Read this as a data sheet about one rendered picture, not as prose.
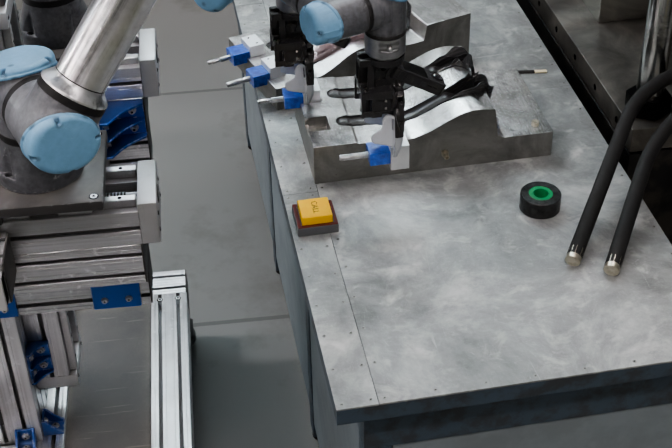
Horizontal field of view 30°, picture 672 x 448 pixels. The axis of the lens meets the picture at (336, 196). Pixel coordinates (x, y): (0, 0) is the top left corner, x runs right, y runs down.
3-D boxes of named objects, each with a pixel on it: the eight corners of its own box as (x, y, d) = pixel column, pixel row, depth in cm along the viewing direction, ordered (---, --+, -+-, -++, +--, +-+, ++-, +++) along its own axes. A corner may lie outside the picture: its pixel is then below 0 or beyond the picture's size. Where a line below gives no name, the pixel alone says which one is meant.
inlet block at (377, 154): (342, 176, 239) (341, 153, 236) (337, 162, 243) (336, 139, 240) (409, 168, 241) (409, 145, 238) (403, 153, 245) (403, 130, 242)
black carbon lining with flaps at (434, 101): (338, 136, 256) (337, 96, 251) (324, 95, 269) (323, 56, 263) (502, 117, 261) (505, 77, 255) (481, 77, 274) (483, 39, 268)
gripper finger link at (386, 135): (370, 159, 238) (368, 113, 234) (400, 155, 239) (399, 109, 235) (373, 165, 235) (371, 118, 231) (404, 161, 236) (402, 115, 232)
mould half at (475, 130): (314, 184, 255) (312, 128, 247) (295, 115, 276) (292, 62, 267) (550, 155, 262) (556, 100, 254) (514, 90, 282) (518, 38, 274)
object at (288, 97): (259, 118, 263) (258, 97, 260) (256, 106, 267) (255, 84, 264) (321, 112, 265) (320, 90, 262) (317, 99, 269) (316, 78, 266)
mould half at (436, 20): (277, 110, 277) (274, 67, 271) (230, 58, 296) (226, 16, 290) (468, 54, 296) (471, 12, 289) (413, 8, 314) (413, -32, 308)
